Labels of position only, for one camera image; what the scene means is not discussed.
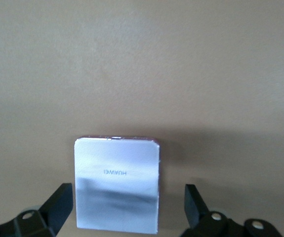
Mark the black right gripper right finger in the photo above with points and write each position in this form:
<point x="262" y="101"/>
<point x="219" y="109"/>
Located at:
<point x="201" y="219"/>

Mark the lavender flip phone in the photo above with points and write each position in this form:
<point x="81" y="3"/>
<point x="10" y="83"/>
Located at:
<point x="117" y="158"/>

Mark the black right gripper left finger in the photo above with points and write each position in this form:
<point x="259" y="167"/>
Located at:
<point x="48" y="217"/>

